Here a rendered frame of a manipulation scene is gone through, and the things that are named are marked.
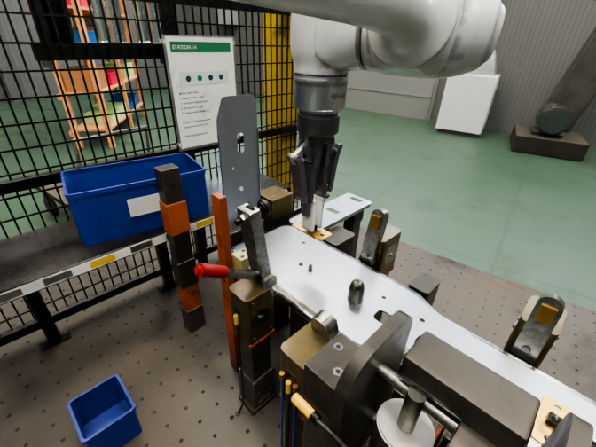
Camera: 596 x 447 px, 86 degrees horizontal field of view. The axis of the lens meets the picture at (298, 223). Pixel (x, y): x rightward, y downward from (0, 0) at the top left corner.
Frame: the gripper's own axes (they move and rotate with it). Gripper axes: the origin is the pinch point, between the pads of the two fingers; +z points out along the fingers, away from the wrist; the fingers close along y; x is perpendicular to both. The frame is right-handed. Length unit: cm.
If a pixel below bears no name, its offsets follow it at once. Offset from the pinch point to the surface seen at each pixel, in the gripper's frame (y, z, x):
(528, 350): 11.0, 14.1, -41.3
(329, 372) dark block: -23.7, 2.7, -25.0
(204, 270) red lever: -26.0, 0.3, -1.5
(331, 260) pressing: 6.4, 14.6, -1.2
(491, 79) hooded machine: 585, 18, 143
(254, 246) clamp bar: -16.6, -0.3, -2.0
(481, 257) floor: 207, 114, 3
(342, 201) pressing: 33.6, 14.6, 16.8
